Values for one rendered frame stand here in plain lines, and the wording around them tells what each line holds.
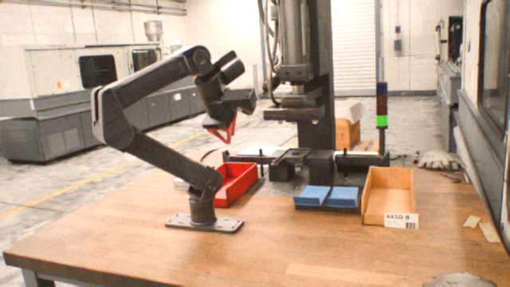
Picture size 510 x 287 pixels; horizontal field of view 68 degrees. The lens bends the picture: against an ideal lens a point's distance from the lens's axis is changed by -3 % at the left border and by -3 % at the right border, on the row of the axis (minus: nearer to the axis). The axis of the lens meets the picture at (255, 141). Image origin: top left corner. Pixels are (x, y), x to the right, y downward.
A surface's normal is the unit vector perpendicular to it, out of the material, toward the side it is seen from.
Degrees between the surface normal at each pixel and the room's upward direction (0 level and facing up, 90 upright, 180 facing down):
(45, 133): 90
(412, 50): 90
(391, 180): 90
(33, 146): 90
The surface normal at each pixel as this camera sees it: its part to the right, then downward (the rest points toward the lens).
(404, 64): -0.40, 0.23
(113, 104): 0.57, 0.14
